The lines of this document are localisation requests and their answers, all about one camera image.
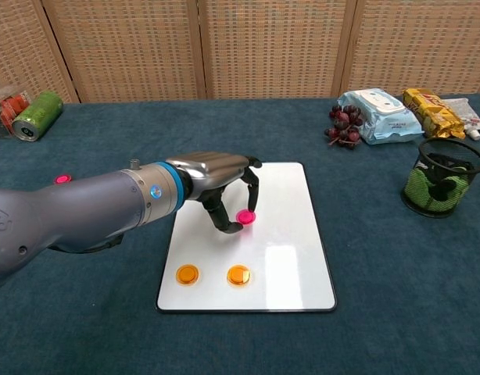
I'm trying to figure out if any blue felt table cloth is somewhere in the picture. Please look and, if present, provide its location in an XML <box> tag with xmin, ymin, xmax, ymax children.
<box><xmin>0</xmin><ymin>92</ymin><xmax>480</xmax><ymax>375</ymax></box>

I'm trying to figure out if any black mesh pen holder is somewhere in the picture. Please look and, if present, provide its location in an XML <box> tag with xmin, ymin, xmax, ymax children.
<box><xmin>400</xmin><ymin>137</ymin><xmax>480</xmax><ymax>219</ymax></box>

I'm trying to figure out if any clear box with red items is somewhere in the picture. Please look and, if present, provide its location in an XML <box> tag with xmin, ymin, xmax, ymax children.
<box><xmin>0</xmin><ymin>84</ymin><xmax>31</xmax><ymax>138</ymax></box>

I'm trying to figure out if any green drink can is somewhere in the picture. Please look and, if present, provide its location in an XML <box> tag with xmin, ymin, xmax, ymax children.
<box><xmin>11</xmin><ymin>90</ymin><xmax>65</xmax><ymax>142</ymax></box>

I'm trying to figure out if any woven bamboo folding screen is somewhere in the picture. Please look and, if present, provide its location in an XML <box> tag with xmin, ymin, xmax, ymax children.
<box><xmin>0</xmin><ymin>0</ymin><xmax>480</xmax><ymax>105</ymax></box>

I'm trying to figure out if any yellow snack package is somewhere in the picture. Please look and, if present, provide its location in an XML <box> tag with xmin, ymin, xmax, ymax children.
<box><xmin>403</xmin><ymin>87</ymin><xmax>467</xmax><ymax>140</ymax></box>

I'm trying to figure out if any bunch of dark grapes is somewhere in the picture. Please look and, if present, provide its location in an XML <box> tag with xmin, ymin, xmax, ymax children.
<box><xmin>324</xmin><ymin>104</ymin><xmax>364</xmax><ymax>150</ymax></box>

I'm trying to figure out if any clear pouch with white cap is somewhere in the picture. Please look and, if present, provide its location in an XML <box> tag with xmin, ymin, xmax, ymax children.
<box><xmin>442</xmin><ymin>97</ymin><xmax>480</xmax><ymax>141</ymax></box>

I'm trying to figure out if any round yellow magnet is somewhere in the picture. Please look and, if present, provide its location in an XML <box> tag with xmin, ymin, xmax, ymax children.
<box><xmin>226</xmin><ymin>264</ymin><xmax>252</xmax><ymax>289</ymax></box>
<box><xmin>175</xmin><ymin>264</ymin><xmax>201</xmax><ymax>287</ymax></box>

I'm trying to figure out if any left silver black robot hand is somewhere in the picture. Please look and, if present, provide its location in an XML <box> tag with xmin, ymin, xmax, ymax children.
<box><xmin>165</xmin><ymin>151</ymin><xmax>263</xmax><ymax>235</ymax></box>

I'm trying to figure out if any light blue wet wipes pack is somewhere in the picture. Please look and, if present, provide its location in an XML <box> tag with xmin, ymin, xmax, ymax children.
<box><xmin>337</xmin><ymin>87</ymin><xmax>425</xmax><ymax>146</ymax></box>

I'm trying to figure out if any white magnetic board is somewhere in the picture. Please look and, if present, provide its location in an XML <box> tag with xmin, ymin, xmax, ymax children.
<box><xmin>156</xmin><ymin>162</ymin><xmax>338</xmax><ymax>313</ymax></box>

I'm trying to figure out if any green black strap bundle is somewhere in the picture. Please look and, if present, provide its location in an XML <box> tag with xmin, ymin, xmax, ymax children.
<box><xmin>404</xmin><ymin>152</ymin><xmax>478</xmax><ymax>214</ymax></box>

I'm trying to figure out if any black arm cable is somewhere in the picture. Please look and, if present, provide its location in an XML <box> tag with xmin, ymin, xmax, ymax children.
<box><xmin>81</xmin><ymin>233</ymin><xmax>124</xmax><ymax>253</ymax></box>

